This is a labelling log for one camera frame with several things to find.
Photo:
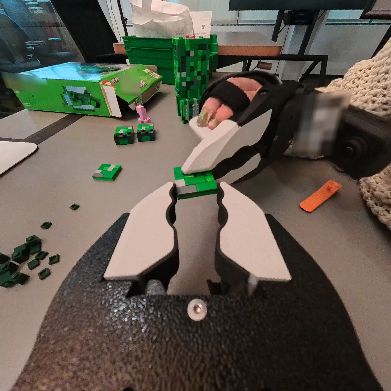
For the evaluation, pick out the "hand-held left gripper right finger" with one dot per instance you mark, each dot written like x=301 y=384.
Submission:
x=253 y=244

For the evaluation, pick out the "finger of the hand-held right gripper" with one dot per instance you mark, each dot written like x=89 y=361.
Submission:
x=241 y=168
x=220 y=143

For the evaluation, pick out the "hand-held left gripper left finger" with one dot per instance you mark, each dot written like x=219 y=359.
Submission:
x=143 y=241

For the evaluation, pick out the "bright green lego base plate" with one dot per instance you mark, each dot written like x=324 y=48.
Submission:
x=204 y=186

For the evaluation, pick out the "dark grey lego tile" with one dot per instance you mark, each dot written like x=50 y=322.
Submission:
x=186 y=191

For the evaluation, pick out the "dark green lego cube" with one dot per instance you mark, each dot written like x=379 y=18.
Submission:
x=145 y=133
x=124 y=136

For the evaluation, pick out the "tiled green lego panel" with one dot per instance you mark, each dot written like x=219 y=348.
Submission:
x=107 y=172

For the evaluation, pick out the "green lego creeper model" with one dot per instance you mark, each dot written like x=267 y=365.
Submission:
x=191 y=70

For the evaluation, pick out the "pink lego pig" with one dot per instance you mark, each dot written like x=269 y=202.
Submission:
x=143 y=114

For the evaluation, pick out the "pile of dark green lego pieces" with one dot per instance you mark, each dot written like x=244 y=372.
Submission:
x=21 y=259

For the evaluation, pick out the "green lego box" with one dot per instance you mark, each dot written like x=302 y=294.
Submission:
x=61 y=91

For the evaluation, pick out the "person's right hand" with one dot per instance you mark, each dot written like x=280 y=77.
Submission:
x=223 y=113

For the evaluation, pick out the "orange brick separator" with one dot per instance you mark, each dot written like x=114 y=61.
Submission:
x=319 y=197

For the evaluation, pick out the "green plastic crate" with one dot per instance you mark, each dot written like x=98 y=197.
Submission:
x=146 y=52

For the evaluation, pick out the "printed white paper sheet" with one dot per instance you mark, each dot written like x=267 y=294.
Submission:
x=201 y=24

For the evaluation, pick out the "crumpled white paper bag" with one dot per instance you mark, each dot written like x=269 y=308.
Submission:
x=158 y=21

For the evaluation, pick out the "white stand base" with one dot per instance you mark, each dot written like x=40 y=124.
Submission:
x=15 y=155

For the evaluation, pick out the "black office chair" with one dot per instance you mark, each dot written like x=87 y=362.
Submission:
x=82 y=30

